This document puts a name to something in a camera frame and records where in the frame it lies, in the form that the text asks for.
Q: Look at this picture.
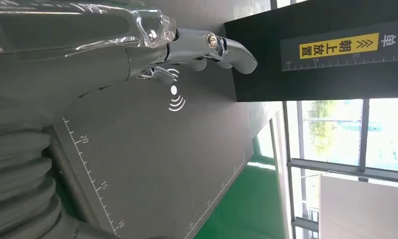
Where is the black scanner column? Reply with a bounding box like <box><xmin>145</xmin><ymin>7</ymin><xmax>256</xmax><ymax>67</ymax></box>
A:
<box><xmin>224</xmin><ymin>0</ymin><xmax>398</xmax><ymax>103</ymax></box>

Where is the grey window frame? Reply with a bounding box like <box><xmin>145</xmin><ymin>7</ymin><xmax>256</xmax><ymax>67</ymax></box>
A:
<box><xmin>282</xmin><ymin>98</ymin><xmax>398</xmax><ymax>239</ymax></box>

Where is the yellow and grey column label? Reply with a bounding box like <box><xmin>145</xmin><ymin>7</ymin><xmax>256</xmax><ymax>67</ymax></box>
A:
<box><xmin>280</xmin><ymin>18</ymin><xmax>398</xmax><ymax>72</ymax></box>

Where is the black scanner base plate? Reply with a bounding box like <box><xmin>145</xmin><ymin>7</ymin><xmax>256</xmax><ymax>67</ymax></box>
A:
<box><xmin>49</xmin><ymin>64</ymin><xmax>272</xmax><ymax>239</ymax></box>

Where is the white flat panel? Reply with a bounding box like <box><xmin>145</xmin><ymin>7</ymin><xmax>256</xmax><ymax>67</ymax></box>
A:
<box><xmin>319</xmin><ymin>174</ymin><xmax>398</xmax><ymax>239</ymax></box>

